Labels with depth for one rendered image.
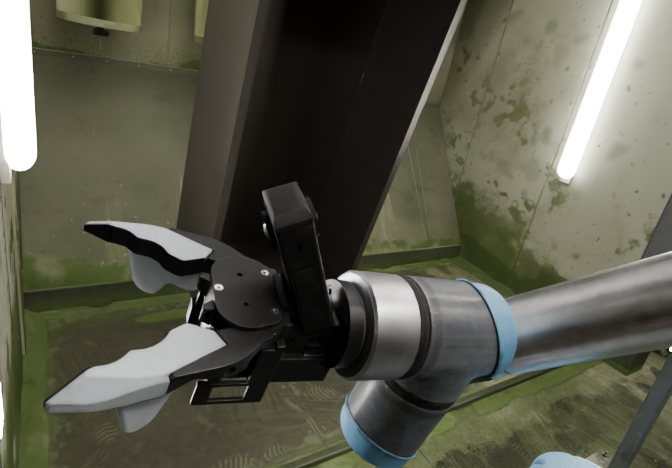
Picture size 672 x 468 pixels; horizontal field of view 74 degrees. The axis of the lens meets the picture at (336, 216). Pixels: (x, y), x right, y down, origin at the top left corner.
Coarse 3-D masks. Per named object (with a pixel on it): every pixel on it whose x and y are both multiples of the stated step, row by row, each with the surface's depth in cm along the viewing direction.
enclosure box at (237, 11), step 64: (256, 0) 98; (320, 0) 140; (384, 0) 150; (448, 0) 129; (256, 64) 105; (320, 64) 153; (384, 64) 154; (192, 128) 141; (256, 128) 155; (320, 128) 168; (384, 128) 155; (192, 192) 144; (256, 192) 171; (320, 192) 188; (384, 192) 154; (256, 256) 180
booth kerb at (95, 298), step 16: (368, 256) 285; (384, 256) 293; (400, 256) 302; (416, 256) 310; (432, 256) 320; (448, 256) 330; (48, 288) 191; (64, 288) 194; (80, 288) 198; (96, 288) 202; (112, 288) 205; (128, 288) 210; (176, 288) 222; (32, 304) 190; (48, 304) 193; (64, 304) 197; (80, 304) 200; (96, 304) 204
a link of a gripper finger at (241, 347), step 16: (224, 336) 28; (240, 336) 28; (256, 336) 29; (272, 336) 29; (224, 352) 27; (240, 352) 27; (256, 352) 28; (192, 368) 25; (208, 368) 25; (224, 368) 26; (240, 368) 27; (176, 384) 25
